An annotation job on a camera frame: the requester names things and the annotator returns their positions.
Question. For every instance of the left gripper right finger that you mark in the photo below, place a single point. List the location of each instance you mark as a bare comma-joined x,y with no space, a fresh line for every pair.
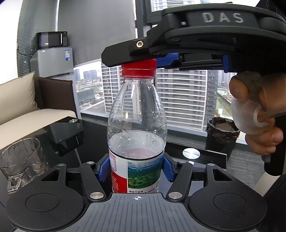
179,174

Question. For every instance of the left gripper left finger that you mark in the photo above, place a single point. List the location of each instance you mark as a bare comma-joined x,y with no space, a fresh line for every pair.
93,174

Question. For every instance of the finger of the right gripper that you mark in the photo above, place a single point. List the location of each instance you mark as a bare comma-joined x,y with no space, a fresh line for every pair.
131,51
197,61

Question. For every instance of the red bottle cap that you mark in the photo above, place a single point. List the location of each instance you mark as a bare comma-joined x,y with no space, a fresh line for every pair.
144,69

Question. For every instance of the clear plastic water bottle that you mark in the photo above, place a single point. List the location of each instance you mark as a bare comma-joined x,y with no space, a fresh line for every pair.
137,133

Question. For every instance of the person's right hand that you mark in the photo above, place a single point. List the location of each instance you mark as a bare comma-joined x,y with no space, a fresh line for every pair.
256,102

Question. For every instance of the grey roller window blind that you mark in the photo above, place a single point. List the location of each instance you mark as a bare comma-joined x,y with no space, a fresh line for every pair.
93,25

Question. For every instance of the black trash bin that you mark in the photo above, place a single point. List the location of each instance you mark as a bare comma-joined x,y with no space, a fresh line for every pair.
222,134

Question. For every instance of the clear glass mug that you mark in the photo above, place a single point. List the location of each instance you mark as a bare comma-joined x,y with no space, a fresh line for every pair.
22,162

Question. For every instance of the silver refrigerator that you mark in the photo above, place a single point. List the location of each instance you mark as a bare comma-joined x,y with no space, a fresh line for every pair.
56,63

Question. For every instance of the black microwave oven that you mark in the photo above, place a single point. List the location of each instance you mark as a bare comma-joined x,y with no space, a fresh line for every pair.
51,39

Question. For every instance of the large beige back cushion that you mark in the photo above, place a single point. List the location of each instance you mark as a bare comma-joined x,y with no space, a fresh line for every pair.
17,97

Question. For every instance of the beige sofa with brown frame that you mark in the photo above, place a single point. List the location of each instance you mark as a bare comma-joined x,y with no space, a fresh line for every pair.
55,101

